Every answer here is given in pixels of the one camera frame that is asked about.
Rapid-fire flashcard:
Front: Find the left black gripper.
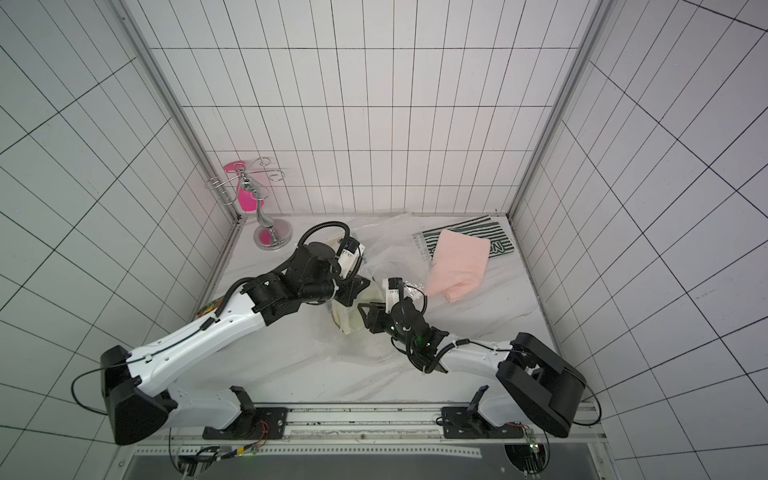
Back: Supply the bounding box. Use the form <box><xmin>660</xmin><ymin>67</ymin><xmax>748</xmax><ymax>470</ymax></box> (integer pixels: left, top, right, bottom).
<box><xmin>303</xmin><ymin>271</ymin><xmax>370</xmax><ymax>308</ymax></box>

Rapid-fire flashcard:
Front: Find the light green towel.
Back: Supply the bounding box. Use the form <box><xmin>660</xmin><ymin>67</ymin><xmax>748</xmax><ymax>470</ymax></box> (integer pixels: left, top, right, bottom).
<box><xmin>331</xmin><ymin>282</ymin><xmax>385</xmax><ymax>335</ymax></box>

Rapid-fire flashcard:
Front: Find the pink towel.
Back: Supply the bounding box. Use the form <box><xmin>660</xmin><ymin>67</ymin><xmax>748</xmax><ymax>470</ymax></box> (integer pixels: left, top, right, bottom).
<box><xmin>425</xmin><ymin>230</ymin><xmax>491</xmax><ymax>302</ymax></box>

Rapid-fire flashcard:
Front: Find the clear plastic vacuum bag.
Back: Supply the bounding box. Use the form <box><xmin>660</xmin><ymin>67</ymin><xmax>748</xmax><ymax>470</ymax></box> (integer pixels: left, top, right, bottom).
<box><xmin>227</xmin><ymin>220</ymin><xmax>470</xmax><ymax>374</ymax></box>

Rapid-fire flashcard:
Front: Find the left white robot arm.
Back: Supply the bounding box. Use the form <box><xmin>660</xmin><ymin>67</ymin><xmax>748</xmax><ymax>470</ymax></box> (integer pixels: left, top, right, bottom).
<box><xmin>100</xmin><ymin>238</ymin><xmax>370</xmax><ymax>446</ymax></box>

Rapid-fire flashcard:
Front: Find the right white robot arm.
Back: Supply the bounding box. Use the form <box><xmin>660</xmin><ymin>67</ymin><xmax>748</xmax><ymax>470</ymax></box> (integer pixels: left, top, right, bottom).
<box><xmin>357</xmin><ymin>277</ymin><xmax>586</xmax><ymax>438</ymax></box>

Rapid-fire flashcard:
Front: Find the green striped Doraemon towel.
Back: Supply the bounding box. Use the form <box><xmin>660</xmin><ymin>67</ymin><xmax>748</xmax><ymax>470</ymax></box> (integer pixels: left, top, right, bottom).
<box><xmin>413</xmin><ymin>215</ymin><xmax>515</xmax><ymax>264</ymax></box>

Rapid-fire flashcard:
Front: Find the chrome cup holder stand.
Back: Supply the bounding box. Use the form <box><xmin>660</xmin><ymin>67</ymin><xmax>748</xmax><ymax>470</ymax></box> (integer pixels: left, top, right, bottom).
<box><xmin>206</xmin><ymin>157</ymin><xmax>293</xmax><ymax>251</ymax></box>

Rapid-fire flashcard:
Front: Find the pink plastic cup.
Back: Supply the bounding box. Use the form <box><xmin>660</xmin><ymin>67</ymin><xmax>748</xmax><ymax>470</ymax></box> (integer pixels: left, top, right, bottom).
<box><xmin>223</xmin><ymin>161</ymin><xmax>264</xmax><ymax>213</ymax></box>

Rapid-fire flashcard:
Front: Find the colourful snack packet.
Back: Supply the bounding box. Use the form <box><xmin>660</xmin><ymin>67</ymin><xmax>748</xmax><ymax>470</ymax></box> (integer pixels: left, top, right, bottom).
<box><xmin>196</xmin><ymin>299</ymin><xmax>221</xmax><ymax>318</ymax></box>

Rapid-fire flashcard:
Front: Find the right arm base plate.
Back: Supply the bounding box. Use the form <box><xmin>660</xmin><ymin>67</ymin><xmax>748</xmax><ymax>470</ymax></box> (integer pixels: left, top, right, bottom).
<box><xmin>435</xmin><ymin>407</ymin><xmax>524</xmax><ymax>440</ymax></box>

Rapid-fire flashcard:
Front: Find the aluminium mounting rail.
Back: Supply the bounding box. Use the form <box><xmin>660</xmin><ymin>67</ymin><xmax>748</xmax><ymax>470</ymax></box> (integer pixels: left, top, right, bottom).
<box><xmin>113</xmin><ymin>403</ymin><xmax>607</xmax><ymax>446</ymax></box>

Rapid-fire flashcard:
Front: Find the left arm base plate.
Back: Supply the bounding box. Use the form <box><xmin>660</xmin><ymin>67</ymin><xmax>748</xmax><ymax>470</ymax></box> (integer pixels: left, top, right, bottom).
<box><xmin>202</xmin><ymin>407</ymin><xmax>289</xmax><ymax>442</ymax></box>

